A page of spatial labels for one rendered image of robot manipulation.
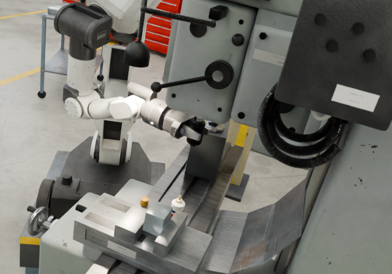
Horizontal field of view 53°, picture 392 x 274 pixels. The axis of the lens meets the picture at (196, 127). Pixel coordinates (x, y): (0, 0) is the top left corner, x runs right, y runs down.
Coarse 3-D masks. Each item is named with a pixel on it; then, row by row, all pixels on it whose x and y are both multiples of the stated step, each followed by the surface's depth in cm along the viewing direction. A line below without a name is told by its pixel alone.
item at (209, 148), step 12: (204, 120) 147; (216, 132) 142; (204, 144) 142; (216, 144) 142; (192, 156) 145; (204, 156) 144; (216, 156) 144; (192, 168) 147; (204, 168) 146; (216, 168) 146
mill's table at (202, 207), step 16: (176, 160) 157; (224, 160) 167; (176, 176) 148; (192, 176) 149; (224, 176) 153; (160, 192) 135; (176, 192) 137; (192, 192) 139; (208, 192) 144; (224, 192) 146; (192, 208) 131; (208, 208) 133; (192, 224) 126; (208, 224) 125; (96, 272) 100; (112, 272) 102; (128, 272) 102; (144, 272) 103
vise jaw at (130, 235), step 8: (152, 200) 113; (136, 208) 108; (144, 208) 109; (128, 216) 104; (136, 216) 105; (144, 216) 106; (120, 224) 101; (128, 224) 102; (136, 224) 102; (120, 232) 101; (128, 232) 100; (136, 232) 100; (128, 240) 101; (136, 240) 102
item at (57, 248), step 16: (64, 224) 141; (48, 240) 133; (64, 240) 134; (48, 256) 135; (64, 256) 133; (80, 256) 131; (48, 272) 138; (64, 272) 136; (80, 272) 134; (240, 272) 137; (256, 272) 138; (272, 272) 140
